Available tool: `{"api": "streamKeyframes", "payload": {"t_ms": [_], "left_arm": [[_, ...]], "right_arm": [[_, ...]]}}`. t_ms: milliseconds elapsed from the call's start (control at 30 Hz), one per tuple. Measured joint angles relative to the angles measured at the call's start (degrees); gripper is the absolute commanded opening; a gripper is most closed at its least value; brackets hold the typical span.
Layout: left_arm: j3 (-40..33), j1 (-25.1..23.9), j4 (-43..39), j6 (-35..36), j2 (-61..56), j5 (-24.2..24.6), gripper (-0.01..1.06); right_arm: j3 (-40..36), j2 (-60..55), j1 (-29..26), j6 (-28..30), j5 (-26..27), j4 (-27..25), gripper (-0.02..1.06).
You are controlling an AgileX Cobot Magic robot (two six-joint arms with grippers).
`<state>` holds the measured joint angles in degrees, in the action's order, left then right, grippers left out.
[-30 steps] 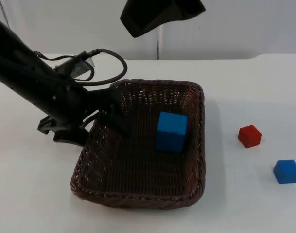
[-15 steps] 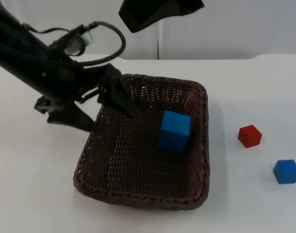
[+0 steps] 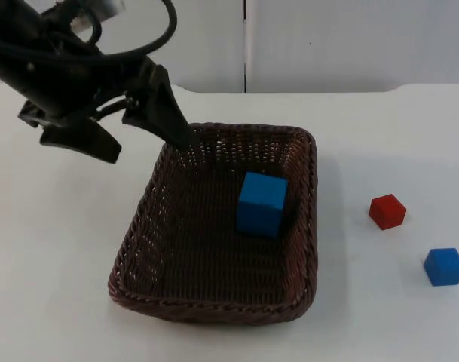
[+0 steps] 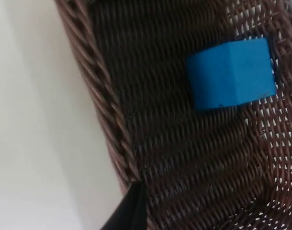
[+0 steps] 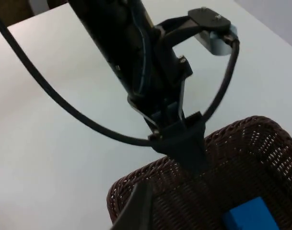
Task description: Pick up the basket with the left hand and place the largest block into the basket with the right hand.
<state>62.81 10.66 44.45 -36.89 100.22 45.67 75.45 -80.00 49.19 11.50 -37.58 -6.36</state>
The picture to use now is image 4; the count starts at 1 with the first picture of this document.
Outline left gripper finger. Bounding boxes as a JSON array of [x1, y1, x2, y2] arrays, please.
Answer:
[[100, 181, 149, 230]]

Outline dark brown wicker basket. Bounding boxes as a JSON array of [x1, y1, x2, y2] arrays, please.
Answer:
[[53, 0, 292, 230]]

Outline large blue cube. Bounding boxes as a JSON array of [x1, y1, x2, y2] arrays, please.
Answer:
[[185, 37, 278, 111]]

